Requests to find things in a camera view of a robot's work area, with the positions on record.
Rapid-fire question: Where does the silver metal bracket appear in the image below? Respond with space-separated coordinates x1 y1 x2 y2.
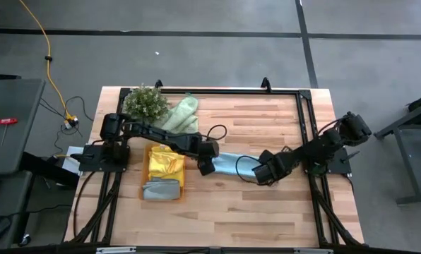
293 248 334 254
95 246 137 254

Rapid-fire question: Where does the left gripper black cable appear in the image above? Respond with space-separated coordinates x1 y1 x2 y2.
205 123 228 142

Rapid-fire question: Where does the dark grey desk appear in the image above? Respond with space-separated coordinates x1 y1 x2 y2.
0 78 47 177

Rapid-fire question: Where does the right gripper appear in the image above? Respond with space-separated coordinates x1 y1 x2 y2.
251 150 295 186

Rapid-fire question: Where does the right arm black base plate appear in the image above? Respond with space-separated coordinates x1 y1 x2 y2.
302 146 352 176

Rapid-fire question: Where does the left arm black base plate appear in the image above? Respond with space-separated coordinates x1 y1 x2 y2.
70 143 131 174

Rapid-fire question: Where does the yellow cable plug connector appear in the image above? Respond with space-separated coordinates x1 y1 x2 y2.
62 113 80 130

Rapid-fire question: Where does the black aluminium table frame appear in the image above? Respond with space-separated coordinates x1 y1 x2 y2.
66 78 364 248

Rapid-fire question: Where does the orange translucent plastic bin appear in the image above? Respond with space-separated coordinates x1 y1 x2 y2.
138 141 189 203

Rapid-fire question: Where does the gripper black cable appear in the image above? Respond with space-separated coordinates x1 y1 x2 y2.
235 155 268 186
205 123 228 142

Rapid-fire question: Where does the grey microfiber towel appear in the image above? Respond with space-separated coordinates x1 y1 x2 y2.
141 176 182 202

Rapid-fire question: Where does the white flat box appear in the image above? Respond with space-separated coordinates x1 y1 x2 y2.
61 145 84 176

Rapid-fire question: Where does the dark low desk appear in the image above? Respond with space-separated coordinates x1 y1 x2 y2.
0 171 35 251

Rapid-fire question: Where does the dark grey metal stand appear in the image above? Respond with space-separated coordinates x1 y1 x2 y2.
374 87 421 206

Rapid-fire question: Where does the red T-handle hex key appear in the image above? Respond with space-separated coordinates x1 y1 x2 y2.
0 117 20 147

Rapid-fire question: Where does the light blue microfiber towel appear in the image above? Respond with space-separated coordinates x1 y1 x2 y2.
212 152 264 179

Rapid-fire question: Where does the thin black floor cable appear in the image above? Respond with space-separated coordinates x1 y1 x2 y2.
39 95 88 156

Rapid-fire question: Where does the small artificial green plant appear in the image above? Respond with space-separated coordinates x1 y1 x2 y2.
122 83 172 124

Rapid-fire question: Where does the dark curved hose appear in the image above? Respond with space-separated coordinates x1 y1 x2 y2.
72 171 98 238

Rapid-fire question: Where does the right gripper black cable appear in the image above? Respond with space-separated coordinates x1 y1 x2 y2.
235 155 268 186

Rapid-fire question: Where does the light green microfiber towel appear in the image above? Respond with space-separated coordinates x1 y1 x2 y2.
159 93 200 135

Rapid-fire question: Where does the yellow extension cable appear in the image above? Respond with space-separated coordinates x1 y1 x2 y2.
18 0 73 119

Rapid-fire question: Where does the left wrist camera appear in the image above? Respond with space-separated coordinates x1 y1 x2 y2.
198 157 217 176

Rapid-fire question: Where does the black desk beam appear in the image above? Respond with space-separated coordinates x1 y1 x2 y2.
19 151 81 188

